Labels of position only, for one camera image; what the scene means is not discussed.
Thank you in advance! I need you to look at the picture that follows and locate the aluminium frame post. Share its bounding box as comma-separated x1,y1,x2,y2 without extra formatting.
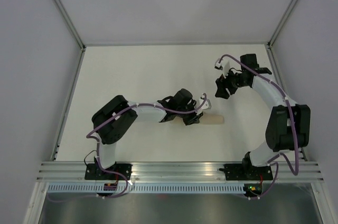
266,0,300,49
53,0,86,51

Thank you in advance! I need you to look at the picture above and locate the right aluminium side rail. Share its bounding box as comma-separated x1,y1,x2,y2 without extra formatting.
266,44,311,161

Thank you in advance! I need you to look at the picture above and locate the white slotted cable duct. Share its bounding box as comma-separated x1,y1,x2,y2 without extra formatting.
48,182,245,194

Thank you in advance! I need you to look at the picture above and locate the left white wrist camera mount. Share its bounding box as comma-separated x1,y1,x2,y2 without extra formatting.
195,93,211,115

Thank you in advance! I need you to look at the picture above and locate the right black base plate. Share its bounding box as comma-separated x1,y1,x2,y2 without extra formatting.
218,163,273,181

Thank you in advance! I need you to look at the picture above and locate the left aluminium side rail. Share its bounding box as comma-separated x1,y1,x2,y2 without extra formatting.
49,47,86,161

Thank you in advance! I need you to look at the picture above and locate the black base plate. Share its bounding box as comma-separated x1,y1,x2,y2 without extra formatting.
84,163,132,181
218,163,273,181

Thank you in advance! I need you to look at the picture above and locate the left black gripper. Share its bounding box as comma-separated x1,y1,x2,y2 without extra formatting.
177,101,203,126

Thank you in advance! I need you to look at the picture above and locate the left aluminium frame post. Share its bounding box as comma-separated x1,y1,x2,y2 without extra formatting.
53,0,86,51

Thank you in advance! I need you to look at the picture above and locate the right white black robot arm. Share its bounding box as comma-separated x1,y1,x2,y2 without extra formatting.
214,53,311,179

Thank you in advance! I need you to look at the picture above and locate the right aluminium frame post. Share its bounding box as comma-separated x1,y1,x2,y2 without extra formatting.
266,0,300,49

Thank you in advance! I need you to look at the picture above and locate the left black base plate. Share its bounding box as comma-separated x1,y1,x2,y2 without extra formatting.
84,163,132,181

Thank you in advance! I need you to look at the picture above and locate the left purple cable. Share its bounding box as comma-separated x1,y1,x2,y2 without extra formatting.
47,93,206,203

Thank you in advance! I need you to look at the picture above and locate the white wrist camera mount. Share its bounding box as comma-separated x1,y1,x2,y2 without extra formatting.
214,58,230,77
195,93,211,115

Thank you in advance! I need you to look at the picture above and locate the aluminium side rail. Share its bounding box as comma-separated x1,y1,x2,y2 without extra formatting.
49,47,86,161
266,44,311,161

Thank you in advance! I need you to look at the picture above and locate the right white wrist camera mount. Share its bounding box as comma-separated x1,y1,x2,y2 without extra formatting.
214,58,230,77

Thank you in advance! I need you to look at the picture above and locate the aluminium front mounting rail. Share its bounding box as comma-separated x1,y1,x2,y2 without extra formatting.
36,161,324,183

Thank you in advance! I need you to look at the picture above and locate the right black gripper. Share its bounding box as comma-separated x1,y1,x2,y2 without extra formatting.
215,67,248,100

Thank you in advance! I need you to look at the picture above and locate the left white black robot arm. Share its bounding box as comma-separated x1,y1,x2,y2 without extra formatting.
86,88,211,180

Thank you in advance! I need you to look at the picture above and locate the beige cloth napkin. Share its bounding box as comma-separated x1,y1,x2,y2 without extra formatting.
171,113,224,125

